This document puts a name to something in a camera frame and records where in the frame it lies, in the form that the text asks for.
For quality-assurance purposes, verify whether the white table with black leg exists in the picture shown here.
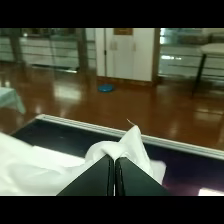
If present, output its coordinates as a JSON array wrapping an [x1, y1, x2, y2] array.
[[191, 42, 224, 98]]

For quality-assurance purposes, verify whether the white shirt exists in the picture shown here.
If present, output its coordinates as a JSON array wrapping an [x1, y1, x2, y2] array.
[[0, 124, 168, 197]]

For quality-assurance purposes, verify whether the pale green tablecloth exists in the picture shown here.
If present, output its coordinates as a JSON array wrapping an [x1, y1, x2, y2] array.
[[0, 86, 27, 115]]

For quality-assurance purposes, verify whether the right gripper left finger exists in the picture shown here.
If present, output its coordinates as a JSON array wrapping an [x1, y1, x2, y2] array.
[[57, 153, 115, 197]]

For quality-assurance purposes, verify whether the blue round disc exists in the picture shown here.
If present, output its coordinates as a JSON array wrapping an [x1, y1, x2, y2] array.
[[97, 83, 116, 94]]

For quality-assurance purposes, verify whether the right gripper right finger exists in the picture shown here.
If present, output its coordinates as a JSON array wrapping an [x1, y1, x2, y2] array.
[[114, 156, 171, 197]]

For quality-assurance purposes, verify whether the silver frame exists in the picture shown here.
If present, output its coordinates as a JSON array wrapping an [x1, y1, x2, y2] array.
[[34, 113, 224, 161]]

